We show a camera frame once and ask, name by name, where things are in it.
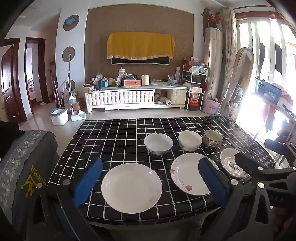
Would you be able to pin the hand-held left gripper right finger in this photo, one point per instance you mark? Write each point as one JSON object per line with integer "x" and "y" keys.
{"x": 212, "y": 183}

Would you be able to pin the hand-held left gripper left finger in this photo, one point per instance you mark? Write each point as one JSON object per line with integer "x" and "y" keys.
{"x": 89, "y": 183}

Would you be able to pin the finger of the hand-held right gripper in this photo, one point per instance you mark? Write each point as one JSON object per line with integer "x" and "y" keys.
{"x": 279, "y": 148}
{"x": 247, "y": 163}

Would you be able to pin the small white plate floral print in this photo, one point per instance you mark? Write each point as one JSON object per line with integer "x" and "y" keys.
{"x": 227, "y": 162}

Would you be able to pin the white plate with pink flowers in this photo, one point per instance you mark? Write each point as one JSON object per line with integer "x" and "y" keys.
{"x": 187, "y": 173}

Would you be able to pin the large plain white plate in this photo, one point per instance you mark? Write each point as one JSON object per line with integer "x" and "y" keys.
{"x": 131, "y": 187}

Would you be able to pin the white bowl with floral outside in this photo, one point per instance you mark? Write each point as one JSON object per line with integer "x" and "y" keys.
{"x": 158, "y": 143}

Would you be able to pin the red clothing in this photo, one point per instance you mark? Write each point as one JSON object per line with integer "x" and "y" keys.
{"x": 269, "y": 113}

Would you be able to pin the dark speckled patterned bowl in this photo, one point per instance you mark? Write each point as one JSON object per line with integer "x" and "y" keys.
{"x": 212, "y": 138}

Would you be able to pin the plain white bowl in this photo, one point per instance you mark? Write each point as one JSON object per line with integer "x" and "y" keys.
{"x": 190, "y": 140}

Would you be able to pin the black white checked tablecloth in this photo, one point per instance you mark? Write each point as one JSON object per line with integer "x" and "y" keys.
{"x": 120, "y": 139}

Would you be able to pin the blue plastic basket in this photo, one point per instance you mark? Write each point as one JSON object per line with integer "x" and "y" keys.
{"x": 268, "y": 90}

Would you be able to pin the grey embroidered chair cover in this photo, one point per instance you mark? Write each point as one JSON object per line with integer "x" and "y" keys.
{"x": 23, "y": 166}

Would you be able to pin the white dustpan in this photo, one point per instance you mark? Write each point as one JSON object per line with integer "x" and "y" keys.
{"x": 77, "y": 115}

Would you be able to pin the white mop bucket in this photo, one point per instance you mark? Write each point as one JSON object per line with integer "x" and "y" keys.
{"x": 59, "y": 117}

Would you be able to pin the standing arched mirror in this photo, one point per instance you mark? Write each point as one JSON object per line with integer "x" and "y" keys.
{"x": 239, "y": 76}

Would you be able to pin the grey broom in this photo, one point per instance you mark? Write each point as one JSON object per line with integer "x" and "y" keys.
{"x": 71, "y": 99}

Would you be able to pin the black hanging garment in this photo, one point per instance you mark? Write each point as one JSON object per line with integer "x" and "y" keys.
{"x": 262, "y": 55}
{"x": 278, "y": 58}

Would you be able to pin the white padded television cabinet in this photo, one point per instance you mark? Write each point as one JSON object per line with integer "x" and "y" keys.
{"x": 120, "y": 97}

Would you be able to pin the white paper roll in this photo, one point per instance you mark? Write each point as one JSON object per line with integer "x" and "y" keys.
{"x": 166, "y": 101}

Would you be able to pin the black cloth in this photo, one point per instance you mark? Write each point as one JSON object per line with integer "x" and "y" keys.
{"x": 8, "y": 134}

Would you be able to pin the white metal shelf rack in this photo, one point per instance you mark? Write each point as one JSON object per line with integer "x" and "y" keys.
{"x": 195, "y": 78}

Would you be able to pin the silver floor air conditioner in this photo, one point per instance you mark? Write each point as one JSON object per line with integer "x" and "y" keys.
{"x": 214, "y": 62}

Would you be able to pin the pink storage box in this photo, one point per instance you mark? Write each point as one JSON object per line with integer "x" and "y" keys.
{"x": 132, "y": 82}

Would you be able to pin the patterned beige curtain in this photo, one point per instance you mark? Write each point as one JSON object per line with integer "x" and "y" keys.
{"x": 228, "y": 46}

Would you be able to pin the dark wooden door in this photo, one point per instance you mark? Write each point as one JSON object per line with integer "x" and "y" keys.
{"x": 7, "y": 81}

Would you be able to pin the black television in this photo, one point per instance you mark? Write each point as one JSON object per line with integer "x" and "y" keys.
{"x": 138, "y": 61}

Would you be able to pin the orange artificial flowers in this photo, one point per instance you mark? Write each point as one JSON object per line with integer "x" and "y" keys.
{"x": 212, "y": 18}

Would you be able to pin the yellow cloth television cover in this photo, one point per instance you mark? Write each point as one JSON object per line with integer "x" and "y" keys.
{"x": 141, "y": 45}

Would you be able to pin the brown round wall disc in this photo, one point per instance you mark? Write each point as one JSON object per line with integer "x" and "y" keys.
{"x": 68, "y": 53}
{"x": 72, "y": 85}

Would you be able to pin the dark wooden door frame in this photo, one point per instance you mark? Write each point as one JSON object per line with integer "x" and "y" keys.
{"x": 42, "y": 69}

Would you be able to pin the blue round wall clock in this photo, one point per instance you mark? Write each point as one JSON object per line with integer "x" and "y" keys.
{"x": 71, "y": 21}

